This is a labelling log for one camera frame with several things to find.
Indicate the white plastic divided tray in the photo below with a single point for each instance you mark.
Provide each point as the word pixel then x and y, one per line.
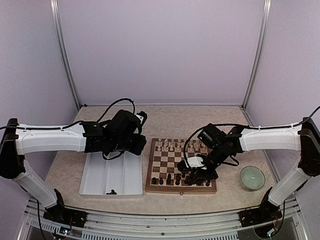
pixel 122 174

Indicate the pale green glass bowl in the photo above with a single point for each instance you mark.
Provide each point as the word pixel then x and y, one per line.
pixel 252 178

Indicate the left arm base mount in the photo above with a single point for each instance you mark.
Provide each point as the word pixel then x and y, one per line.
pixel 63 215

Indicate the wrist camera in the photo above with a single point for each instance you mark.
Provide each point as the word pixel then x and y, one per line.
pixel 186 165
pixel 142 117

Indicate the left aluminium corner post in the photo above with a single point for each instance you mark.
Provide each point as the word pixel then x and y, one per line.
pixel 63 52

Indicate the aluminium corner post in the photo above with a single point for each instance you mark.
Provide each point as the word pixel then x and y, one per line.
pixel 258 53
pixel 63 52

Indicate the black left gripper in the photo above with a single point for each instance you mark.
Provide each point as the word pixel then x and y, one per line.
pixel 137 150

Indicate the wooden chess board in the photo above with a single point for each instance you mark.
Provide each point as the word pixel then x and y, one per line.
pixel 162 163

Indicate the right aluminium corner post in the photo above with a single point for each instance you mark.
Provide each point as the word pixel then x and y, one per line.
pixel 258 53

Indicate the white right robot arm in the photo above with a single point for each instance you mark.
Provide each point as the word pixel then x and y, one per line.
pixel 303 137

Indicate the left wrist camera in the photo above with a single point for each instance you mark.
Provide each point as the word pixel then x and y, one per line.
pixel 142 117

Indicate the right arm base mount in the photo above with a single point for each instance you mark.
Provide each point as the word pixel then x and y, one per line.
pixel 265 212

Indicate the aluminium front rail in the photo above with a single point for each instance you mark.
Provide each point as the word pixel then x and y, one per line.
pixel 103 225

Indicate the row of white chess pieces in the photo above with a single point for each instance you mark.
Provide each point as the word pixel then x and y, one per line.
pixel 177 145

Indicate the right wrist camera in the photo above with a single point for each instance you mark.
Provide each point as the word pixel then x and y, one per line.
pixel 186 165

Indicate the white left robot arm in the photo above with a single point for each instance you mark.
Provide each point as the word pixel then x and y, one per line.
pixel 112 138

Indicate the dark chess pieces lower pile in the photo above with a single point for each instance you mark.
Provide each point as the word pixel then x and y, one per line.
pixel 112 192

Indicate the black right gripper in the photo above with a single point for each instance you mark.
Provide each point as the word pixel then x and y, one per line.
pixel 204 175

